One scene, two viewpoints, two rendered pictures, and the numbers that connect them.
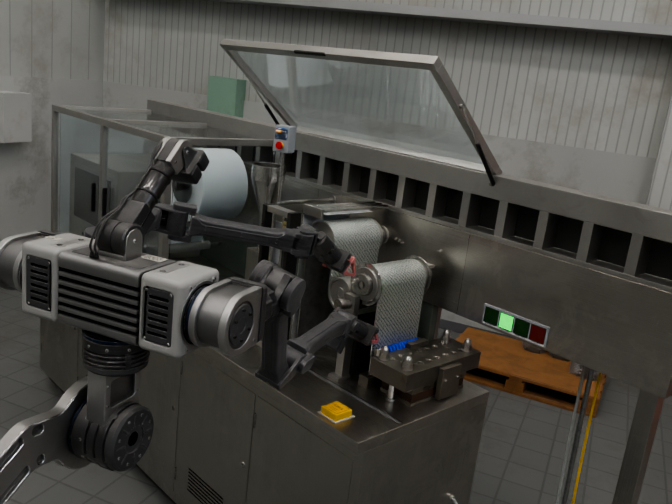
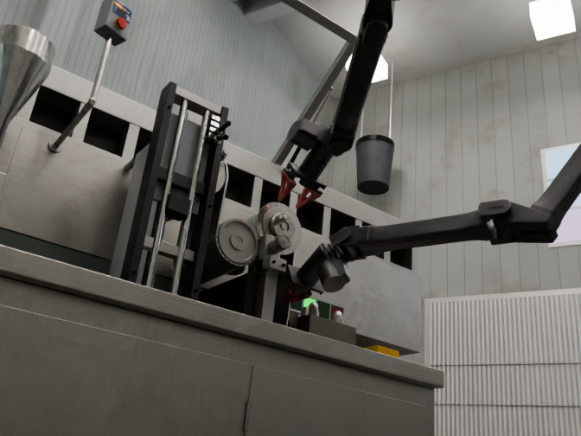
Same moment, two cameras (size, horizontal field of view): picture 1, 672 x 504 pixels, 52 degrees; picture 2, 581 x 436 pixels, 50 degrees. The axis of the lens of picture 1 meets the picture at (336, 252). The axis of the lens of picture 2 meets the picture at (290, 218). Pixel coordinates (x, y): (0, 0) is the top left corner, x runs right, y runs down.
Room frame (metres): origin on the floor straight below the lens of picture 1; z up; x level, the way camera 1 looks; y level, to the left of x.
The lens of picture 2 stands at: (1.92, 1.40, 0.58)
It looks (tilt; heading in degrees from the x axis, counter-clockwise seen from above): 25 degrees up; 281
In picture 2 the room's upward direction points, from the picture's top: 6 degrees clockwise
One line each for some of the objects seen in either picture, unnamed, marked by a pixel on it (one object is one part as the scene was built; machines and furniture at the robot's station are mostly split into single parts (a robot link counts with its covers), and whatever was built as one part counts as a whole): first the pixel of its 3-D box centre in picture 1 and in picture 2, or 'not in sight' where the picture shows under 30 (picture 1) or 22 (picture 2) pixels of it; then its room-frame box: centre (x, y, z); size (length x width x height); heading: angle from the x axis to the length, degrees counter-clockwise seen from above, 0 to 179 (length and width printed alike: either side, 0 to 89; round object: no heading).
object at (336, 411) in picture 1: (336, 411); (378, 355); (1.95, -0.06, 0.91); 0.07 x 0.07 x 0.02; 44
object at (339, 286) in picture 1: (364, 289); (214, 252); (2.40, -0.12, 1.18); 0.26 x 0.12 x 0.12; 134
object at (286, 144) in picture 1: (283, 138); (116, 19); (2.64, 0.25, 1.66); 0.07 x 0.07 x 0.10; 62
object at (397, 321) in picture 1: (397, 324); (266, 294); (2.27, -0.24, 1.10); 0.23 x 0.01 x 0.18; 134
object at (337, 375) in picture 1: (343, 337); (269, 291); (2.23, -0.06, 1.05); 0.06 x 0.05 x 0.31; 134
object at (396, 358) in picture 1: (426, 362); (289, 342); (2.21, -0.36, 1.00); 0.40 x 0.16 x 0.06; 134
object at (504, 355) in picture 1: (527, 355); not in sight; (4.55, -1.42, 0.16); 1.09 x 0.76 x 0.31; 68
